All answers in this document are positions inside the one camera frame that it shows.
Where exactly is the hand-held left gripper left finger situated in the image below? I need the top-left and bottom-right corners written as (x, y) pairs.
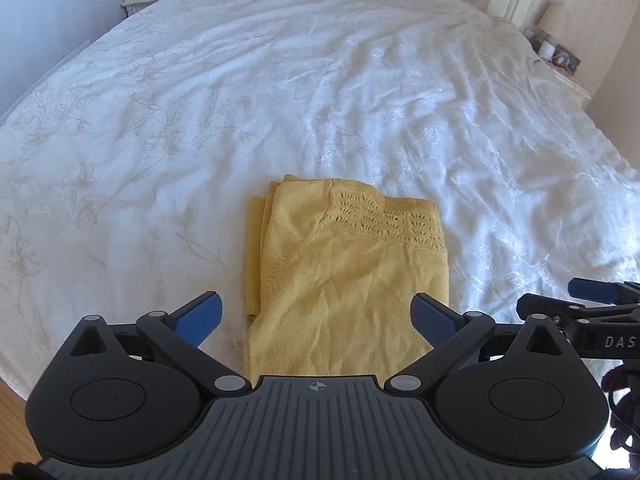
top-left (65, 290), bottom-right (253, 397)

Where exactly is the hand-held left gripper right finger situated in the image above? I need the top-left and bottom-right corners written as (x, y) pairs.
top-left (384, 294), bottom-right (571, 395)

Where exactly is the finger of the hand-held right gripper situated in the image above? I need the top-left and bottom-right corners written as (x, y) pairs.
top-left (568, 278), bottom-right (640, 307)
top-left (516, 294), bottom-right (592, 322)

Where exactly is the yellow knit sweater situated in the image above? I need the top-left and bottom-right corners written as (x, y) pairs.
top-left (242, 175), bottom-right (451, 378)

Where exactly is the white floral bedspread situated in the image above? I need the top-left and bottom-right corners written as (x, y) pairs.
top-left (0, 0), bottom-right (640, 401)

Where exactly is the beige table lamp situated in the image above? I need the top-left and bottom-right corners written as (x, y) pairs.
top-left (537, 2), bottom-right (569, 42)

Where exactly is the small dark picture frame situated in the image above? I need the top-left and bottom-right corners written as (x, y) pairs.
top-left (552, 50), bottom-right (582, 72)

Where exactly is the cream nightstand with drawer handle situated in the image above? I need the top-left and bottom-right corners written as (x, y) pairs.
top-left (121, 0), bottom-right (173, 20)

